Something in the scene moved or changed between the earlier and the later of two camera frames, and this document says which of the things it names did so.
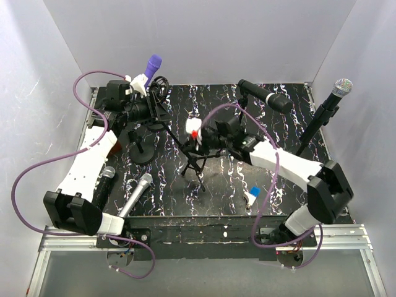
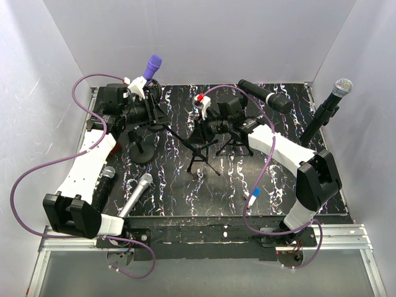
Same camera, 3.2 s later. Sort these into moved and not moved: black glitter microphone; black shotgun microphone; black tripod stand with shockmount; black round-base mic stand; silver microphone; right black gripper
Moved: right black gripper; black tripod stand with shockmount
Not moved: black shotgun microphone; black round-base mic stand; silver microphone; black glitter microphone
